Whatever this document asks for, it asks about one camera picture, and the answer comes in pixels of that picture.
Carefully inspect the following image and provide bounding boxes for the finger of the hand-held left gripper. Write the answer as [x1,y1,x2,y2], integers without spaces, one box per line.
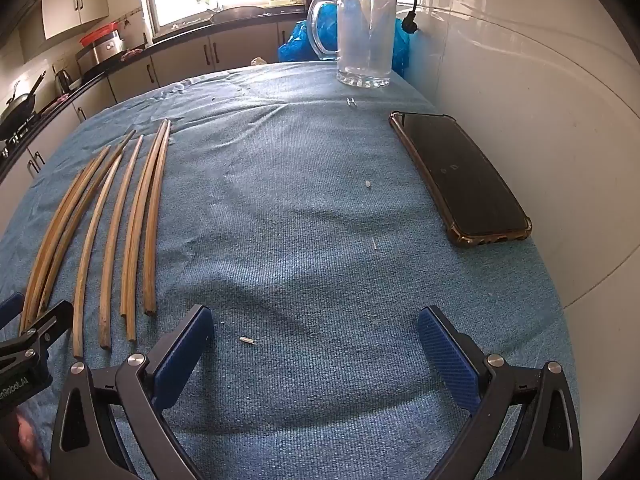
[19,300,75,361]
[0,291,26,332]

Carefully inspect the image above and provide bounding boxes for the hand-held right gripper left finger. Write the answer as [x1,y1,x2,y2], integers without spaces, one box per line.
[50,304,216,480]

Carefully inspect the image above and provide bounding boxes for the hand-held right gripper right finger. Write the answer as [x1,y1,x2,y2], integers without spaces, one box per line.
[416,304,583,480]

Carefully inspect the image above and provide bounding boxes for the row of wooden chopsticks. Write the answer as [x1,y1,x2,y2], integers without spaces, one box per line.
[19,119,172,359]

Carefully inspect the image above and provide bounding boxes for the person's left hand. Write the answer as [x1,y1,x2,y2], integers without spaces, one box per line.
[14,407,47,478]

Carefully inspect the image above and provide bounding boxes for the gas stove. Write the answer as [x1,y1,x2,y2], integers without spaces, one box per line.
[0,124,33,162]

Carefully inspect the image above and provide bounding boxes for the black smartphone in brown case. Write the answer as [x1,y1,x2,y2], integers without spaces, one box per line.
[389,111,533,247]

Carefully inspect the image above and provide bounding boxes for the blue tablecloth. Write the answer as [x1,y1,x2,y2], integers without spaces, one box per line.
[0,60,583,480]

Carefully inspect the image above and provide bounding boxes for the black wok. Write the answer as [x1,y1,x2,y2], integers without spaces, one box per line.
[0,72,47,129]

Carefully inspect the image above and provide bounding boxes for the steel pot with red lid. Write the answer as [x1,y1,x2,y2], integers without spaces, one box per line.
[75,23,127,67]

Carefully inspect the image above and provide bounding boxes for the cream upper kitchen cabinets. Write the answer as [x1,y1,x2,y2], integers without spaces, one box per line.
[41,0,114,41]

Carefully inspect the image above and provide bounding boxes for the black kitchen countertop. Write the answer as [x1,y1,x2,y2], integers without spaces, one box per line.
[0,4,308,181]

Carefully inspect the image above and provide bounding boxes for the blue plastic bag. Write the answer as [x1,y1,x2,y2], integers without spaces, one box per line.
[278,2,417,79]

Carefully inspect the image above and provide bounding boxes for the clear glass mug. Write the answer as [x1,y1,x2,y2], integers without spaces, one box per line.
[307,0,399,89]

